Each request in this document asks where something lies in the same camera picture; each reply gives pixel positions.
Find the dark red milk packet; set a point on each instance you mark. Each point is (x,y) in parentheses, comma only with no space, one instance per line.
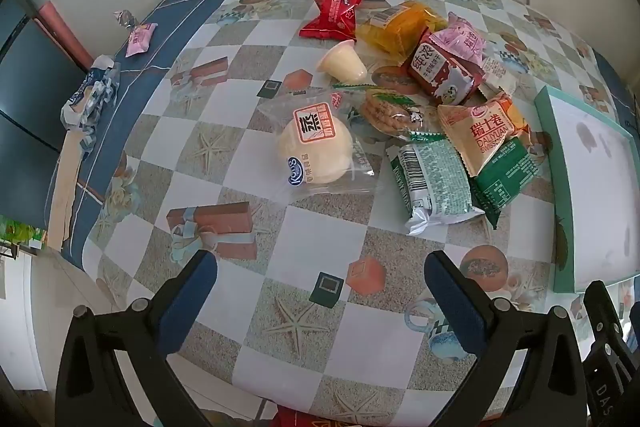
(435,69)

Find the green white wafer packet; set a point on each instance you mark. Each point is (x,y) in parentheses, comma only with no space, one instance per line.
(435,184)

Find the small pink candy packet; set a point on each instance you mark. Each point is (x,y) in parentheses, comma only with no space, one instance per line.
(140,39)

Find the red snack packet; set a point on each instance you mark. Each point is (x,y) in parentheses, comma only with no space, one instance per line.
(332,14)

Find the cream pudding cup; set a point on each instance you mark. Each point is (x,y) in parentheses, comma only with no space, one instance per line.
(345,63)

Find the dark green snack packet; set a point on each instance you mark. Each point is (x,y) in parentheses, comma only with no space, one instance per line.
(505,179)

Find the beige snack packet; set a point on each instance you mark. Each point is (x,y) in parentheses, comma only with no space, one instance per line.
(500,74)

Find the orange cake roll packet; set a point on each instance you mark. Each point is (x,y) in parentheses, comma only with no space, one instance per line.
(482,132)

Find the green printed bag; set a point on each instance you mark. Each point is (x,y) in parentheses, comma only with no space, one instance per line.
(20,234)

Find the teal cardboard tray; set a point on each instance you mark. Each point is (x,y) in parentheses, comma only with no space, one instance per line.
(595,187)

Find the clear green rice cracker packet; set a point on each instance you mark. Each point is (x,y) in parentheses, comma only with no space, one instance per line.
(395,117)

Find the pink snack packet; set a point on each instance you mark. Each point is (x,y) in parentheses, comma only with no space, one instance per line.
(465,41)

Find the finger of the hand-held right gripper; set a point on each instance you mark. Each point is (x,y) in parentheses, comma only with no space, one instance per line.
(602,307)

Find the clear steamed cake packet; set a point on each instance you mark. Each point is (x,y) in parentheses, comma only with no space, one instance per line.
(310,147)

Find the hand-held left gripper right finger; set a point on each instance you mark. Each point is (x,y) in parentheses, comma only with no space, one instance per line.
(457,307)

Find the small silver candy wrapper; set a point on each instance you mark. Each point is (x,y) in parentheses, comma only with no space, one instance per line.
(124,19)

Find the dark cabinet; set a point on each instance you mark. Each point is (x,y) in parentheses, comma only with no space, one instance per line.
(25,107)

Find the crumpled blue white wrapper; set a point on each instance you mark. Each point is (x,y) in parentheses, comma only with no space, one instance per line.
(92,94)

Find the pink board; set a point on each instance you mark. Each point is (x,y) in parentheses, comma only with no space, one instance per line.
(62,32)

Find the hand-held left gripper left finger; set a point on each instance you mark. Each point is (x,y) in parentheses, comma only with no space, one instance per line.
(187,297)

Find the pale wooden strips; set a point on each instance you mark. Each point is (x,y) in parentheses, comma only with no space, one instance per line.
(62,197)

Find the orange jelly packet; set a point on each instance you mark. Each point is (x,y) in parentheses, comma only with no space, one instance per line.
(400,27)

